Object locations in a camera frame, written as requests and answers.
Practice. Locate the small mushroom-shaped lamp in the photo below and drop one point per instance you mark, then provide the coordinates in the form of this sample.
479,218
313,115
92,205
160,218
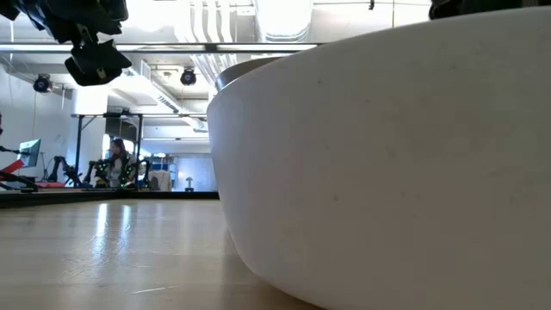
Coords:
189,184

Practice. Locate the black workstation frame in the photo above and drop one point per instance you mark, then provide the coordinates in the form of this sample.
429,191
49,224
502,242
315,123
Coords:
78,138

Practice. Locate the white bowl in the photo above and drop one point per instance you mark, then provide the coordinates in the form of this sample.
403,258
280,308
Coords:
387,172

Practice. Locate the black ceiling spotlight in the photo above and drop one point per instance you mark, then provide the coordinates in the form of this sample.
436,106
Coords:
42,83
188,76

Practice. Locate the computer monitor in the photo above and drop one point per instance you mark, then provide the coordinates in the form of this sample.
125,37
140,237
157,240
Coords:
29,153

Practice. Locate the grey bowl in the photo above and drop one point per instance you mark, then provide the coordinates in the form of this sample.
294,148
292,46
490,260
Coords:
241,69

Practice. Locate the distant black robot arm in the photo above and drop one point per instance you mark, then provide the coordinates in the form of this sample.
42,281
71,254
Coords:
129,174
100,172
60,163

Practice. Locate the black aluminium table frame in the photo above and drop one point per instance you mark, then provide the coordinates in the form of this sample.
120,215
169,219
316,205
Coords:
129,194

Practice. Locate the person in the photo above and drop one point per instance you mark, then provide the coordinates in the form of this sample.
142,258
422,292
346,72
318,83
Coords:
117,155

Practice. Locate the red object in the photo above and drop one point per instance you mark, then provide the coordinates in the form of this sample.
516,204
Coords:
12,167

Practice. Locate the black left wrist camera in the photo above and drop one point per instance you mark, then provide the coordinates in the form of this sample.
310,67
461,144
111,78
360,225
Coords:
97,60

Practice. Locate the white cloth bundle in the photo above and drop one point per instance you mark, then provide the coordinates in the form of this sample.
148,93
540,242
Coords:
161,181

